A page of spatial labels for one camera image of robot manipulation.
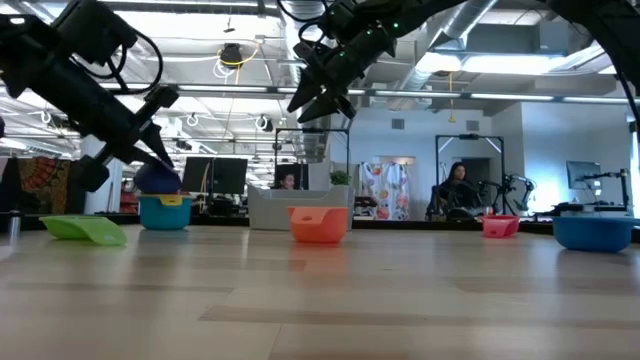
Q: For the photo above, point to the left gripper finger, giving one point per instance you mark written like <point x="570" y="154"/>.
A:
<point x="156" y="145"/>
<point x="140" y="160"/>

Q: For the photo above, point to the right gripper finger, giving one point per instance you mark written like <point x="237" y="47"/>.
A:
<point x="324" y="107"/>
<point x="307" y="95"/>

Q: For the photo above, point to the purple measuring cup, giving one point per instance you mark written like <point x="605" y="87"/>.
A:
<point x="155" y="182"/>

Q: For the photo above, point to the teal measuring cup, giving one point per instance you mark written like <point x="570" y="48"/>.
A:
<point x="165" y="217"/>

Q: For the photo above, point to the green measuring cup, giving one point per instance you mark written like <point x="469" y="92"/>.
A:
<point x="85" y="229"/>

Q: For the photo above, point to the grey plastic basket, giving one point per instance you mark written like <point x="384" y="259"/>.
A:
<point x="270" y="207"/>

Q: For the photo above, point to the coral measuring cup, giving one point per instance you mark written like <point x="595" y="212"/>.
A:
<point x="320" y="227"/>

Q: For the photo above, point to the pink measuring cup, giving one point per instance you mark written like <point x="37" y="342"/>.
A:
<point x="500" y="227"/>

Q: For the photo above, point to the blue measuring cup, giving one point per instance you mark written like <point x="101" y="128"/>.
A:
<point x="592" y="235"/>

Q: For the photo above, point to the background black robot arm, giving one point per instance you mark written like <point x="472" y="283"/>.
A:
<point x="515" y="178"/>

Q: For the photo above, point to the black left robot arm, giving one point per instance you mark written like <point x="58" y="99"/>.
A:
<point x="20" y="55"/>

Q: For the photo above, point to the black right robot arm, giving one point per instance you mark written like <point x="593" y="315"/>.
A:
<point x="610" y="30"/>

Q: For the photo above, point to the black computer monitor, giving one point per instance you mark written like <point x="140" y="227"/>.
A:
<point x="197" y="175"/>
<point x="231" y="176"/>

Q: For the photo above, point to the small black monitor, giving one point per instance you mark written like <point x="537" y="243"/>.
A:
<point x="299" y="172"/>

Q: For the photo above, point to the small potted plant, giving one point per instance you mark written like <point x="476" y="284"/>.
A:
<point x="340" y="178"/>

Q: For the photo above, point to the person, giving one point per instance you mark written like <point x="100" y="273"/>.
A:
<point x="287" y="181"/>
<point x="457" y="192"/>

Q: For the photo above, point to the black ceiling device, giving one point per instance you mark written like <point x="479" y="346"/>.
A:
<point x="231" y="54"/>

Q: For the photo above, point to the orange patterned tapestry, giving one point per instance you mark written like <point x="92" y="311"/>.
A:
<point x="42" y="185"/>

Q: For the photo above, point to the white floral cloth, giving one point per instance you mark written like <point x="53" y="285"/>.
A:
<point x="387" y="192"/>

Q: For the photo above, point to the metal bottle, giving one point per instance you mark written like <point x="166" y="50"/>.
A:
<point x="14" y="225"/>

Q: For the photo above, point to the black equipment stand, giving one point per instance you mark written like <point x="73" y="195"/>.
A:
<point x="623" y="190"/>

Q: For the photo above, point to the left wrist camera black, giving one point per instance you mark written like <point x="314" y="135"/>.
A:
<point x="95" y="30"/>

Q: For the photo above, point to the black metal table frame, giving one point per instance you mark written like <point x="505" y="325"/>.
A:
<point x="220" y="220"/>

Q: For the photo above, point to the grey wall monitor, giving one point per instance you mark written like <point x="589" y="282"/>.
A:
<point x="582" y="175"/>

